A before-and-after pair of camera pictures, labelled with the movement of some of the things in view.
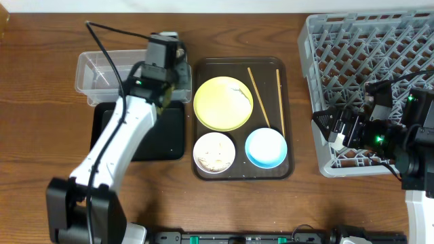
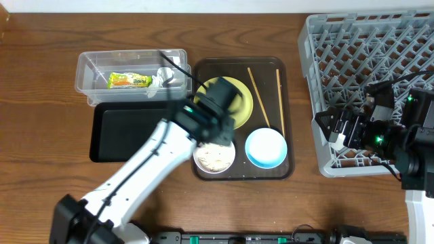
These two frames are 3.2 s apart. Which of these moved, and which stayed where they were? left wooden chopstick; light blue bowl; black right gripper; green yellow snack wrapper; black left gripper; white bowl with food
Moved: green yellow snack wrapper; black left gripper
Stayed: light blue bowl; black right gripper; white bowl with food; left wooden chopstick
